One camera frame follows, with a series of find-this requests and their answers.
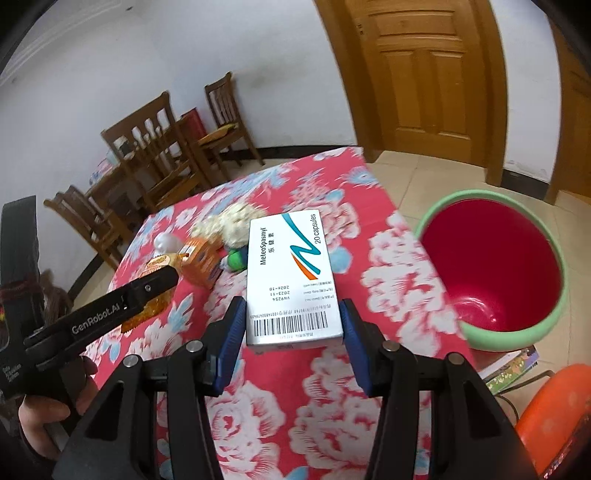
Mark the white tissue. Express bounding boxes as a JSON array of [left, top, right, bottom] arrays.
[[190, 202, 267, 249]]

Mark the white medicine box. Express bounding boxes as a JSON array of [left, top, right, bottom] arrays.
[[245, 210, 345, 347]]

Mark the wooden dining table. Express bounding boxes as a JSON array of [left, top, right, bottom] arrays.
[[85, 152, 185, 217]]

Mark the low wooden chair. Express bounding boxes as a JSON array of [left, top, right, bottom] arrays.
[[43, 185, 136, 272]]

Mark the large wooden chair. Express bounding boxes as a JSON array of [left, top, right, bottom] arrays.
[[100, 91, 201, 214]]

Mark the small orange carton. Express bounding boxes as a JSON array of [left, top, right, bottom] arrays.
[[182, 234, 223, 291]]

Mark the orange snack packet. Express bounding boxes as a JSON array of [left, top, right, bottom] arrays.
[[121, 253, 182, 334]]

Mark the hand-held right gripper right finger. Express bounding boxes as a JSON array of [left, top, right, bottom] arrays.
[[341, 299, 541, 480]]

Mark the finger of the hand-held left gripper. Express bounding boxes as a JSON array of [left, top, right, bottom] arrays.
[[23, 267, 181, 360]]

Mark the red bucket with green rim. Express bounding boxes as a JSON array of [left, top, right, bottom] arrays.
[[413, 189, 566, 354]]

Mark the wooden chair with yellow cushion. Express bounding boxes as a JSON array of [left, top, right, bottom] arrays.
[[198, 71, 265, 168]]

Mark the narrow wooden door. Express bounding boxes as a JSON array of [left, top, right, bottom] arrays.
[[547, 25, 591, 200]]

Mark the wooden panel door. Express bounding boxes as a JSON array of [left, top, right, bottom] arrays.
[[316, 0, 506, 186]]

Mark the orange plastic stool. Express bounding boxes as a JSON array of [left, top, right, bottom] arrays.
[[513, 364, 591, 480]]

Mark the colourful book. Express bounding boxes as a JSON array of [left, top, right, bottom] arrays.
[[479, 345, 541, 396]]

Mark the red floral tablecloth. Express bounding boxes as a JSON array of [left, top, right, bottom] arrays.
[[81, 147, 476, 480]]

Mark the small white plastic lump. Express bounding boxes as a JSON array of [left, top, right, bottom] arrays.
[[154, 232, 180, 257]]

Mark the person's left hand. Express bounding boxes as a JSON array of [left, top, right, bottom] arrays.
[[17, 357, 100, 467]]

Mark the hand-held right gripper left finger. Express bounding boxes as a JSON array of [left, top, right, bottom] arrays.
[[51, 295, 247, 480]]

